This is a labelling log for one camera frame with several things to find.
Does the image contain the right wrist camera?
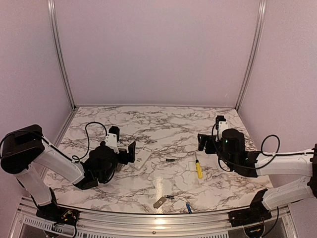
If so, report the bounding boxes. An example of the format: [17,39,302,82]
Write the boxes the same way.
[215,116,228,141]

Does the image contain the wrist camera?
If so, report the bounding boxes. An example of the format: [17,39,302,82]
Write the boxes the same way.
[105,132,119,154]
[215,116,228,141]

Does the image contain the aluminium frame post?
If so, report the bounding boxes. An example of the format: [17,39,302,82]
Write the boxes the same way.
[235,0,267,111]
[47,0,76,111]

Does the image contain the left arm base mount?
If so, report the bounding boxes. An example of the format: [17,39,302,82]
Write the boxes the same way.
[36,196,79,226]

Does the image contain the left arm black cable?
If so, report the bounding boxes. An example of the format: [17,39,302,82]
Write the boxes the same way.
[71,122,109,163]

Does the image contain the right aluminium frame post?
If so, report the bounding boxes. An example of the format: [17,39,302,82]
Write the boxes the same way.
[235,0,267,111]

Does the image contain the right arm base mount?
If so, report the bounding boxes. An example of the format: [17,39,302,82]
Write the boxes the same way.
[228,189,272,227]

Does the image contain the white battery compartment cover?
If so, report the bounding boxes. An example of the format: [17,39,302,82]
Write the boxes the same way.
[188,161,197,172]

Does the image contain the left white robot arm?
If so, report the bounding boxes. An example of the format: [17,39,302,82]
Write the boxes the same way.
[0,124,136,221]

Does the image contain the left aluminium frame post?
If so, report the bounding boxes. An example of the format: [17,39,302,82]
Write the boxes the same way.
[47,0,76,111]

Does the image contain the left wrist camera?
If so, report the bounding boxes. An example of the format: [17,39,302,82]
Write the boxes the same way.
[105,132,119,154]

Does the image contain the blue AAA battery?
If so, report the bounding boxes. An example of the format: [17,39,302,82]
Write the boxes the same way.
[186,203,192,214]

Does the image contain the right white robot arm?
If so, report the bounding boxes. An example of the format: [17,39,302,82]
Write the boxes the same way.
[198,128,317,222]

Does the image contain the grey battery compartment cover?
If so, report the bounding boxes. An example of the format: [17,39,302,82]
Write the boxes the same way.
[153,196,166,209]

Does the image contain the yellow handle screwdriver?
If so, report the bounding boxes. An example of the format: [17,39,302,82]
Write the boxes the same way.
[194,153,203,179]

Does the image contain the front aluminium table rail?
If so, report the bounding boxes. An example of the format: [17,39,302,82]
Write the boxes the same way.
[17,198,293,238]

